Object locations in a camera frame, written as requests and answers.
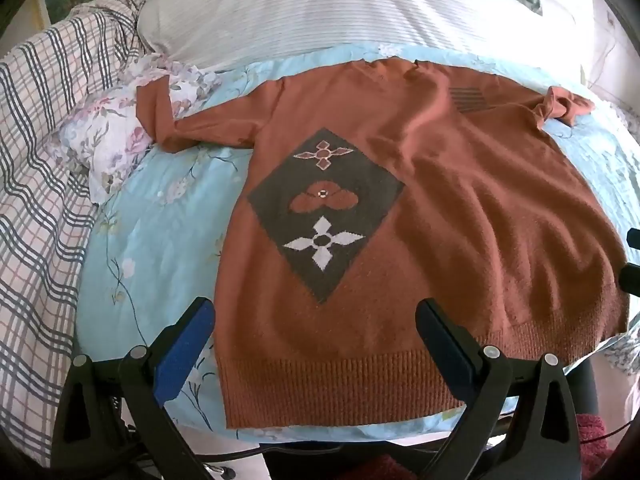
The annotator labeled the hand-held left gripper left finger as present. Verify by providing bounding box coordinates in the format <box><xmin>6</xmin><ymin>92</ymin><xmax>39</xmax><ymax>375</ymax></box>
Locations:
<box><xmin>50</xmin><ymin>296</ymin><xmax>217</xmax><ymax>480</ymax></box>

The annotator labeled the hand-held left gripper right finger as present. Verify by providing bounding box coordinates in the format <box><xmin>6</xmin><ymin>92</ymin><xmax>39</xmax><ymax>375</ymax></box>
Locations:
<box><xmin>416</xmin><ymin>298</ymin><xmax>584</xmax><ymax>480</ymax></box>

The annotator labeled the orange-brown knit sweater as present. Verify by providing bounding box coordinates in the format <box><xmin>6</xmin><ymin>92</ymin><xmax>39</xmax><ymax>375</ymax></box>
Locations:
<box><xmin>136</xmin><ymin>57</ymin><xmax>630</xmax><ymax>430</ymax></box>

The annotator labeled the light blue floral blanket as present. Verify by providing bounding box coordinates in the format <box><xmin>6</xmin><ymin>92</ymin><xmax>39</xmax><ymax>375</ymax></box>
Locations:
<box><xmin>75</xmin><ymin>42</ymin><xmax>640</xmax><ymax>443</ymax></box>

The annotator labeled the dark red fuzzy clothing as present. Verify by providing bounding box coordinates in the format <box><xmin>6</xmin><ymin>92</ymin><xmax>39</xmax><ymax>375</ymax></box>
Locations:
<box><xmin>345</xmin><ymin>412</ymin><xmax>618</xmax><ymax>480</ymax></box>

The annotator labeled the plaid bed sheet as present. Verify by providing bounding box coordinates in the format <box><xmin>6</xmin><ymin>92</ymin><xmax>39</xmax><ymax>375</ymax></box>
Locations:
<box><xmin>0</xmin><ymin>0</ymin><xmax>156</xmax><ymax>466</ymax></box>

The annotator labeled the white pink floral cloth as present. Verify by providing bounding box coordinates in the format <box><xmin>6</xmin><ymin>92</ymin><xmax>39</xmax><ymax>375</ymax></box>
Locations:
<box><xmin>59</xmin><ymin>52</ymin><xmax>221</xmax><ymax>206</ymax></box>

